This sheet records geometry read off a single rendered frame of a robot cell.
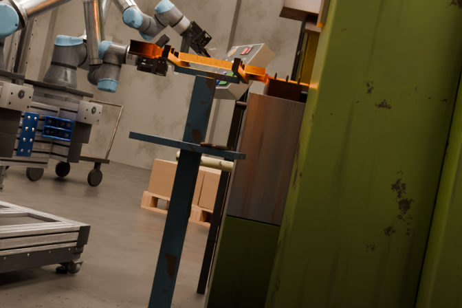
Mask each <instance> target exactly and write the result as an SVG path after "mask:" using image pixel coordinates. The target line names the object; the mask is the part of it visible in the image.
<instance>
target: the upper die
mask: <svg viewBox="0 0 462 308"><path fill-rule="evenodd" d="M321 1H322V0H282V3H281V6H280V12H279V17H283V18H286V19H293V20H297V21H303V22H305V17H306V16H307V15H308V14H310V15H314V16H318V14H319V10H320V4H321Z"/></svg>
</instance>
